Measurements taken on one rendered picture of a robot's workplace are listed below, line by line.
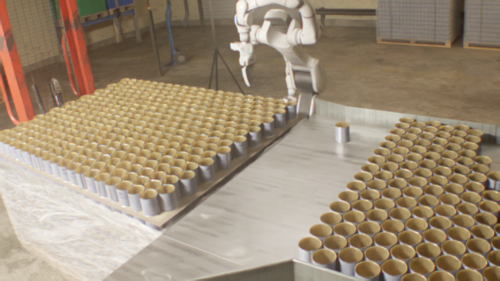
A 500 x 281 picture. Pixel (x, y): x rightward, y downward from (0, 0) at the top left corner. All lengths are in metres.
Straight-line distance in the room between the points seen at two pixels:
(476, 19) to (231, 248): 7.47
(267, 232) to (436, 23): 7.36
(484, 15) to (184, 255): 7.57
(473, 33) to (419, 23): 0.99
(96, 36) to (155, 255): 11.25
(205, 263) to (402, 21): 7.68
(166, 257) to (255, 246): 0.29
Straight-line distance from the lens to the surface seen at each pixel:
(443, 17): 8.53
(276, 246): 1.44
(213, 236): 1.52
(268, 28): 2.67
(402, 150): 1.86
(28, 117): 2.97
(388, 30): 8.83
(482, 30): 8.51
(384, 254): 1.31
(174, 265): 1.43
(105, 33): 12.72
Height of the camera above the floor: 1.96
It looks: 24 degrees down
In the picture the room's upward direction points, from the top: 8 degrees counter-clockwise
